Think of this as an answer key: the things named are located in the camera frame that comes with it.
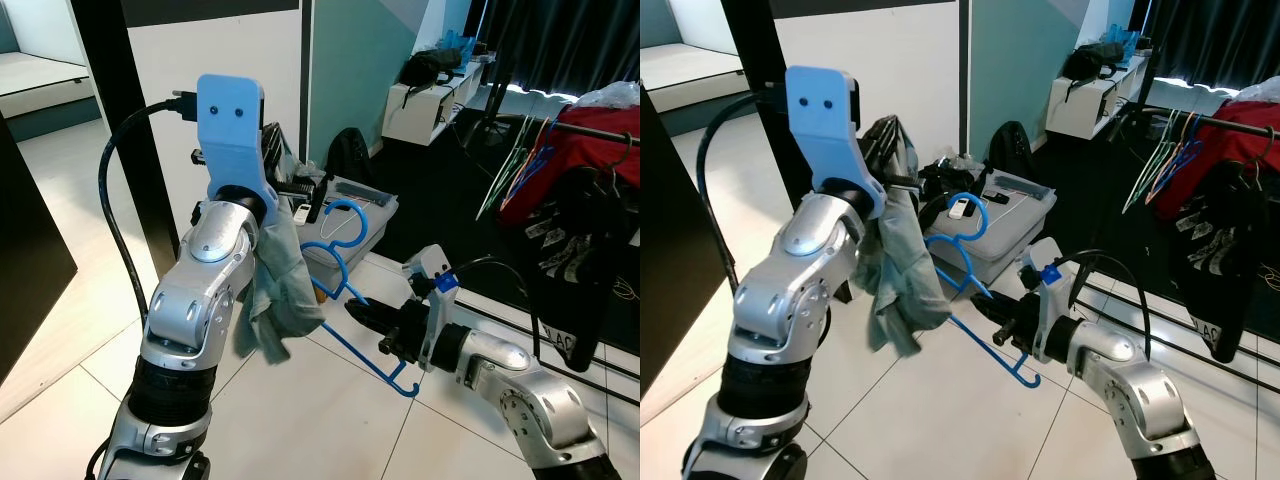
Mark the blue plastic hanger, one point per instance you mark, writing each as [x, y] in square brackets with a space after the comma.
[366, 226]
[1190, 150]
[540, 158]
[988, 216]

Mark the grey green garment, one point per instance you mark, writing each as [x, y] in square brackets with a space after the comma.
[905, 290]
[280, 290]

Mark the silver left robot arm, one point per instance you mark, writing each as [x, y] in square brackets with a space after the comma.
[790, 300]
[190, 300]

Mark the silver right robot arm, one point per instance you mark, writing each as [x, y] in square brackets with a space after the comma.
[1130, 390]
[520, 400]

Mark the orange plastic hanger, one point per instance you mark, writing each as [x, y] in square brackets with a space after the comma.
[522, 185]
[1165, 185]

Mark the pale green plastic hanger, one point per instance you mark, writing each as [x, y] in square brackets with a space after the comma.
[514, 168]
[1157, 163]

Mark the black backpack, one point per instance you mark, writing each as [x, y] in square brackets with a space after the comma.
[352, 160]
[1010, 150]

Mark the grey hard suitcase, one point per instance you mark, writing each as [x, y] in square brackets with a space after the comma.
[1020, 215]
[370, 215]

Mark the white low cabinet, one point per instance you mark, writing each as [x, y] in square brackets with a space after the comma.
[1075, 110]
[410, 115]

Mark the black bag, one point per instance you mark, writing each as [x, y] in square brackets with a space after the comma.
[430, 68]
[1092, 60]

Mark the black white patterned garment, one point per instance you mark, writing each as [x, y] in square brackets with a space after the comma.
[1240, 280]
[590, 290]

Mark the small blue plastic item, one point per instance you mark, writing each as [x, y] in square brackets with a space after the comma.
[1120, 42]
[455, 48]

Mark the black door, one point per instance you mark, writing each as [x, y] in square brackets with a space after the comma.
[30, 250]
[680, 250]

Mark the white bed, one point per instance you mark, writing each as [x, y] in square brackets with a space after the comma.
[40, 80]
[680, 70]

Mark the red garment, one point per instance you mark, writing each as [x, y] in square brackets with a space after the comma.
[1230, 150]
[580, 160]

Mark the clear plastic bag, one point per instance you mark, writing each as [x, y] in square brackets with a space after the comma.
[610, 97]
[1260, 90]

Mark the black metal clothes rack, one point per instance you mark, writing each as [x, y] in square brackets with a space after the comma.
[1230, 122]
[590, 128]

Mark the dark curtain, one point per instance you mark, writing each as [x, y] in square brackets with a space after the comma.
[560, 40]
[1210, 40]

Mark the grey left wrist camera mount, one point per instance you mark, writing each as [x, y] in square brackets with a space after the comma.
[820, 130]
[228, 140]

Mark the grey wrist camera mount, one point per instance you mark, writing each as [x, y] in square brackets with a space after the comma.
[428, 268]
[820, 130]
[1040, 262]
[228, 140]

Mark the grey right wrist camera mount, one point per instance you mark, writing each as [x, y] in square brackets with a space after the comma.
[1040, 262]
[428, 268]

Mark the black door frame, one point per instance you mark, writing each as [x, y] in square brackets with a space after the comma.
[760, 60]
[120, 100]

